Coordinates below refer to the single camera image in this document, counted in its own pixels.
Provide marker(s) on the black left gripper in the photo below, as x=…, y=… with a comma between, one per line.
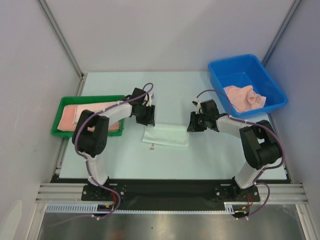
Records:
x=149, y=118

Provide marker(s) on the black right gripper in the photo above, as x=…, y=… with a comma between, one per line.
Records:
x=193, y=121

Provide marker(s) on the white light blue towel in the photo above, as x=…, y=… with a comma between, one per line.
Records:
x=175, y=136

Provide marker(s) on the pink cartoon face towel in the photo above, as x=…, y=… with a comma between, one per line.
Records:
x=93, y=107

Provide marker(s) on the pale pink towel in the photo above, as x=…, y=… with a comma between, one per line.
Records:
x=244, y=99

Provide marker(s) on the pink terry towel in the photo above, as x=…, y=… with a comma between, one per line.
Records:
x=66, y=123

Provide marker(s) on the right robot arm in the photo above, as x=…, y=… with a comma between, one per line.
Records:
x=261, y=147

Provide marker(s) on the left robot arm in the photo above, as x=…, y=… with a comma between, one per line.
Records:
x=92, y=129

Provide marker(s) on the blue plastic bin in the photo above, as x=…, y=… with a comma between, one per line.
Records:
x=241, y=71

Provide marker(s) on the green plastic tray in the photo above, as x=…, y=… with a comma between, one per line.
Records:
x=78, y=100

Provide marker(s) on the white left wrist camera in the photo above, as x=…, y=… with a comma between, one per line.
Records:
x=148, y=99

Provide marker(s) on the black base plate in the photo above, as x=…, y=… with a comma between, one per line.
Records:
x=167, y=191

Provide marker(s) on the aluminium frame rail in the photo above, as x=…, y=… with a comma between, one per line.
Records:
x=280, y=194

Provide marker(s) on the white cable duct rail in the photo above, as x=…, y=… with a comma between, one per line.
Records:
x=138, y=207

